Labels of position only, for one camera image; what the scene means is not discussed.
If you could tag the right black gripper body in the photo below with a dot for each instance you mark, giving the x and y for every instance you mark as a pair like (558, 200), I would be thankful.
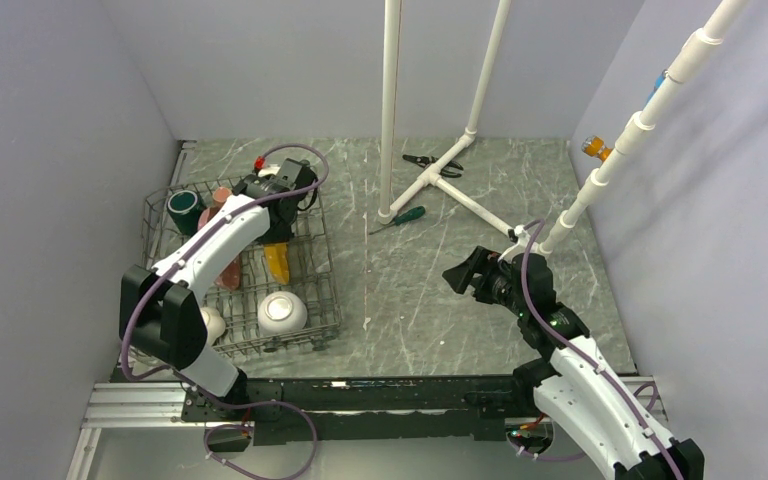
(495, 285)

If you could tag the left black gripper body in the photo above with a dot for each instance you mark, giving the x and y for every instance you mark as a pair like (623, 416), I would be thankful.
(282, 230)

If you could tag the pink mug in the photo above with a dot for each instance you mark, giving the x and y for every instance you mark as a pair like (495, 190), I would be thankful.
(220, 196)

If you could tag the yellow plate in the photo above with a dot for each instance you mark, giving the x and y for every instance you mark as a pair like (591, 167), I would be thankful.
(276, 256)

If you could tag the dark green mug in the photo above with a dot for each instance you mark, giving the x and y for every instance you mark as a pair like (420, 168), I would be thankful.
(185, 208)

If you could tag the pink dotted plate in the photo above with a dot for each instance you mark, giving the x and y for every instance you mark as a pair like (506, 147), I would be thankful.
(230, 278)

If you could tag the white plain bowl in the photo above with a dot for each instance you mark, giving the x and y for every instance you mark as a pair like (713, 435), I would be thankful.
(281, 312)

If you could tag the patterned floral bowl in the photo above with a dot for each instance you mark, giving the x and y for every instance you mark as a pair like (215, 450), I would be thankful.
(214, 323)

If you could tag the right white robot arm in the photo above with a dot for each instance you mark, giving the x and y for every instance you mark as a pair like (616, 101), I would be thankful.
(571, 382)

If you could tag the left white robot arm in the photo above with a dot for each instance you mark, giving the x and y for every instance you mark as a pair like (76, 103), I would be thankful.
(160, 306)

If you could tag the black pliers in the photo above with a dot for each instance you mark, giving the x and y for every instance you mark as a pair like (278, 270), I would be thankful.
(451, 170)

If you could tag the white PVC diagonal pipe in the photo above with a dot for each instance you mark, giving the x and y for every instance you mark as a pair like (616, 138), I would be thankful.
(694, 53)

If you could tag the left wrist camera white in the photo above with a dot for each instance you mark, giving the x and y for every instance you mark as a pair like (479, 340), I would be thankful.
(263, 169)

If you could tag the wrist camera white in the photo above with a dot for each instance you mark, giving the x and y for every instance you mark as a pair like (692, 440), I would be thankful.
(521, 240)
(263, 169)

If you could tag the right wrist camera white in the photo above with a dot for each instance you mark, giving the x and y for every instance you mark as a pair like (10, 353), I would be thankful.
(521, 240)

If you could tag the green handled screwdriver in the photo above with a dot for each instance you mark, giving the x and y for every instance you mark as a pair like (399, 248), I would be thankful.
(408, 216)

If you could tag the grey wire dish rack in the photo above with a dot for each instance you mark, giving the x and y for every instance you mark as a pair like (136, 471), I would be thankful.
(311, 276)

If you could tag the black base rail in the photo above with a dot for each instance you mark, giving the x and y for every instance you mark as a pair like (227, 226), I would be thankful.
(283, 410)

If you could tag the orange yellow wall fitting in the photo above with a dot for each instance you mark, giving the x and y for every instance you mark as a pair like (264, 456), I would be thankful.
(595, 147)

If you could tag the white PVC pipe frame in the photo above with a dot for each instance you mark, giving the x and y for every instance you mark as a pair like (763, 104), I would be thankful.
(389, 207)

